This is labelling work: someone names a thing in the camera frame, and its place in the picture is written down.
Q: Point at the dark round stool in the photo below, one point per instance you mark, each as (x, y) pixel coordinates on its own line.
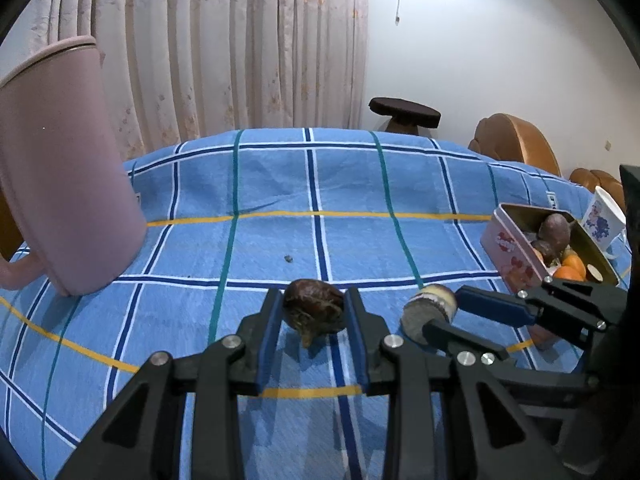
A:
(406, 117)

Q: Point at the large mandarin orange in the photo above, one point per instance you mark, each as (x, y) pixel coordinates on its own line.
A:
(568, 273)

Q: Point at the gold metal tin box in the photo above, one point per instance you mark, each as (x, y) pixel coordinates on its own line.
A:
(527, 244)

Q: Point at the brown leather chair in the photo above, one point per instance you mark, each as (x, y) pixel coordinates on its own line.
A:
(512, 139)

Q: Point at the brown leather sofa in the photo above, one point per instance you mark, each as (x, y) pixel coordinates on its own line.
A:
(590, 178)

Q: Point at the pink plastic pitcher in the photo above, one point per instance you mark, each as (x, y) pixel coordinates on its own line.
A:
(61, 173)

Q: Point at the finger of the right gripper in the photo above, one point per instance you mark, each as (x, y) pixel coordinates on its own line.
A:
(500, 305)
(496, 359)

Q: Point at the purple passion fruit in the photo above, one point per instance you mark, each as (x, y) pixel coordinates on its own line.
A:
(555, 231)

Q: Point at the floral beige curtain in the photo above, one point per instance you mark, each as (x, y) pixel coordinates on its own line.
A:
(179, 70)

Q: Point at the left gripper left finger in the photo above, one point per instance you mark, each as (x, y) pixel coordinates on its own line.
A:
(139, 434)

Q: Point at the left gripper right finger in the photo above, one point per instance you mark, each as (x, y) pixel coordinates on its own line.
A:
(446, 414)

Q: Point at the white floral mug with lid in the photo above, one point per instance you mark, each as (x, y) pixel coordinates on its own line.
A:
(604, 221)

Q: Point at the small orange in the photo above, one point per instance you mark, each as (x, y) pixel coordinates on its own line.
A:
(575, 262)

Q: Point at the blue plaid tablecloth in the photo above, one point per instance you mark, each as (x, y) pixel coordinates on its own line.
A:
(230, 217)

